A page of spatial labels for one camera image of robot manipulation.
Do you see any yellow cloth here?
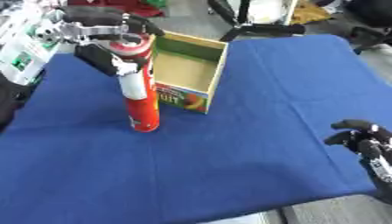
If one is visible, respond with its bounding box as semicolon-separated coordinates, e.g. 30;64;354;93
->
289;0;334;25

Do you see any red bag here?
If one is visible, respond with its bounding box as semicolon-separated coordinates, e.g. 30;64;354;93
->
66;0;167;18

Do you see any black tripod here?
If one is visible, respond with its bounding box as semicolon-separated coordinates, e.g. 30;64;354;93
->
206;0;306;42

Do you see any red cylindrical bottle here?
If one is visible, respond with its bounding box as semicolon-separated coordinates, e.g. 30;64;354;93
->
107;32;163;133

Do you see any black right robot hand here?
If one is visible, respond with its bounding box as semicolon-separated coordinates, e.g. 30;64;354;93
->
323;118;392;205

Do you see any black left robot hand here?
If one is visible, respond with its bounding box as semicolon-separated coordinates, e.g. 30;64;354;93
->
31;5;167;102

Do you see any tan cardboard box green inside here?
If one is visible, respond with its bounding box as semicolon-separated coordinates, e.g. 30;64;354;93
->
150;31;230;116

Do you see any black chair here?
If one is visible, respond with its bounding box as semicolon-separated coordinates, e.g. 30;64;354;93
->
339;0;392;53

